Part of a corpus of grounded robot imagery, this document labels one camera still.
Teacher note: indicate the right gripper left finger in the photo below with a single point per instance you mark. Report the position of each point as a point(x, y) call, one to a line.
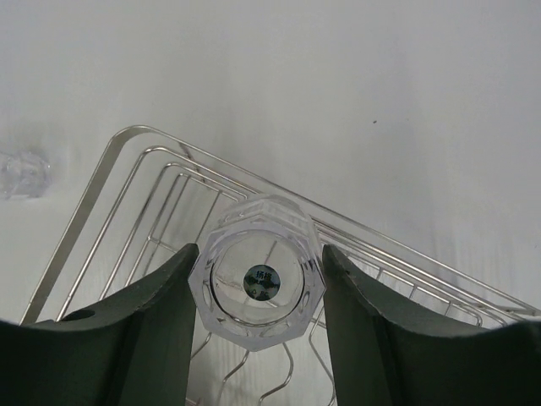
point(131, 348)

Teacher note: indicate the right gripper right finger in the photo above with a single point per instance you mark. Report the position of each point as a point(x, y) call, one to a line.
point(388, 350)

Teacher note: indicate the clear glass cup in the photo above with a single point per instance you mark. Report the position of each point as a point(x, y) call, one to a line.
point(26, 172)
point(258, 279)

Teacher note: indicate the wire dish rack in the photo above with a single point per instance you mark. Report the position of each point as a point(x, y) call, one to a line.
point(151, 194)

